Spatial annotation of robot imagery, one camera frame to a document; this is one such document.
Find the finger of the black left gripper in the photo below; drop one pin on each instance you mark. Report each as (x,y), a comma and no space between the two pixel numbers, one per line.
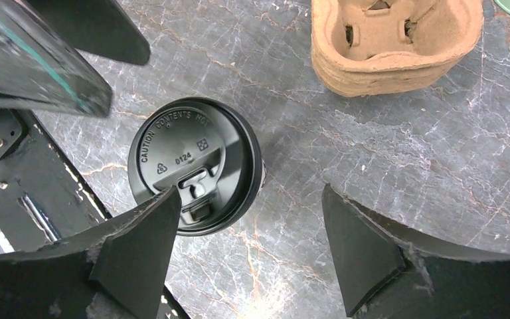
(99,27)
(40,71)

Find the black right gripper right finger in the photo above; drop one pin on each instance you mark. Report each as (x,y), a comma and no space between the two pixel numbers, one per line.
(388,270)

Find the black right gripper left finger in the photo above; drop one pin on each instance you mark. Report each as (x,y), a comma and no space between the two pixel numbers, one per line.
(116,269)

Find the black plastic cup lid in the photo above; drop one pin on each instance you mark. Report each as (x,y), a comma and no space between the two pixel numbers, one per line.
(206,150)

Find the brown pulp cup carrier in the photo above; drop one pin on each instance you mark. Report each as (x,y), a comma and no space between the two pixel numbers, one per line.
(361,48)

